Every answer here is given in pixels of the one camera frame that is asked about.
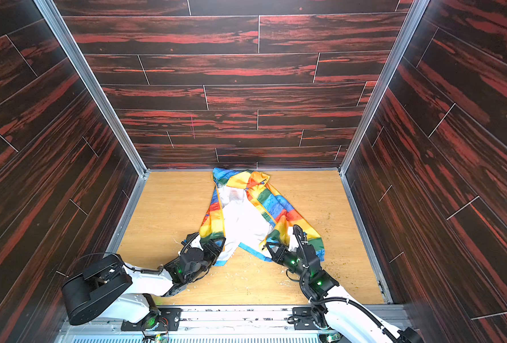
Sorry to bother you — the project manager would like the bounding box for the rainbow striped zip jacket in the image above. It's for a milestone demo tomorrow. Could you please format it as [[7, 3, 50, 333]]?
[[199, 168, 325, 266]]

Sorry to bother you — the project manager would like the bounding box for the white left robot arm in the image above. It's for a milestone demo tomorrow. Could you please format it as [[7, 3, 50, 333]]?
[[61, 233, 226, 331]]

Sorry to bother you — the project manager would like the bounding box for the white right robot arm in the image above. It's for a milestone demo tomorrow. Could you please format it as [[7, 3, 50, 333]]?
[[265, 242, 423, 342]]

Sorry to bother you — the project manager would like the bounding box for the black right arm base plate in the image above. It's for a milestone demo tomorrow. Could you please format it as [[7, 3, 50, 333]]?
[[287, 307, 328, 330]]

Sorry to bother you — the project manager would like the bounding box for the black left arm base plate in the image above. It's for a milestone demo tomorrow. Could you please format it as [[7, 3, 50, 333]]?
[[121, 307, 182, 333]]

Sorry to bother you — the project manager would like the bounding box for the aluminium front rail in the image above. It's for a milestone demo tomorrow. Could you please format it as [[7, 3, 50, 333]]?
[[53, 305, 421, 343]]

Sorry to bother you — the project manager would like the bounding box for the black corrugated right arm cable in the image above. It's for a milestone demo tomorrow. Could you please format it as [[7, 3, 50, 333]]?
[[292, 224, 404, 343]]

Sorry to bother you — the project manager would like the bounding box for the aluminium frame post right corner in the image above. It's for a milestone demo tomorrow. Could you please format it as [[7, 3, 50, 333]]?
[[340, 0, 430, 179]]

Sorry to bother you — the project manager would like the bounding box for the aluminium frame post corner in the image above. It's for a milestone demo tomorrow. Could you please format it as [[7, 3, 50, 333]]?
[[33, 0, 149, 178], [340, 0, 430, 179]]

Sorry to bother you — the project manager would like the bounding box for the aluminium frame post left corner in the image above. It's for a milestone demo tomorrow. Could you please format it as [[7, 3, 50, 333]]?
[[33, 0, 149, 178]]

